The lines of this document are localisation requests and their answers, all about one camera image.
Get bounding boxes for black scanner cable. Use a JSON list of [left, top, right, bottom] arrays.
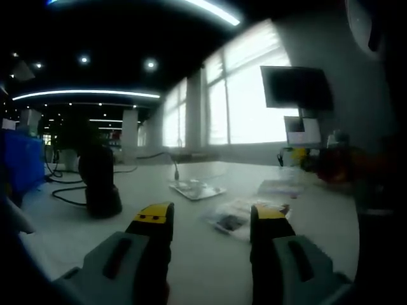
[[52, 186, 88, 207]]

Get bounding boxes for black looped cable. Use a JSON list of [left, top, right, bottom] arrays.
[[43, 149, 85, 185]]

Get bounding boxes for black wall monitor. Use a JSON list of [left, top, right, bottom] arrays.
[[259, 65, 335, 111]]

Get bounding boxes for black laptop stand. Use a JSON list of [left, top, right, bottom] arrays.
[[278, 144, 322, 168]]

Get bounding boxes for open laptop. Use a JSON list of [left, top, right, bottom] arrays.
[[283, 116, 322, 147]]

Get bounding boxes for flat clear packet on table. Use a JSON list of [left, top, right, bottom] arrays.
[[168, 178, 227, 201]]

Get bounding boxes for curved ceiling light strip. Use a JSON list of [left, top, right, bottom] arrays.
[[47, 0, 241, 27], [11, 89, 161, 102]]

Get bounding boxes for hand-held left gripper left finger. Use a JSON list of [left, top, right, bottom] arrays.
[[52, 201, 176, 305]]

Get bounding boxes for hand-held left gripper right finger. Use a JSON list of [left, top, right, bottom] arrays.
[[249, 204, 354, 305]]

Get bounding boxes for dark-filled clear sheet goods packet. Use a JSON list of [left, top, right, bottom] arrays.
[[200, 197, 291, 244]]

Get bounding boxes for blue plastic bin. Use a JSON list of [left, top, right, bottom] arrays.
[[0, 128, 45, 198]]

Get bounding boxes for ceiling air vent panel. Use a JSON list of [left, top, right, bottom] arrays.
[[12, 60, 36, 80]]

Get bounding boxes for person's dark work clothes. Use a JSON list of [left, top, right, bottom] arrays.
[[352, 0, 407, 305]]

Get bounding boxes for black power cable with plug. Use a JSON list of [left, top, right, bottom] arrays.
[[114, 151, 181, 182]]

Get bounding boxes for white table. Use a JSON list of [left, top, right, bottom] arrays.
[[17, 160, 362, 305]]

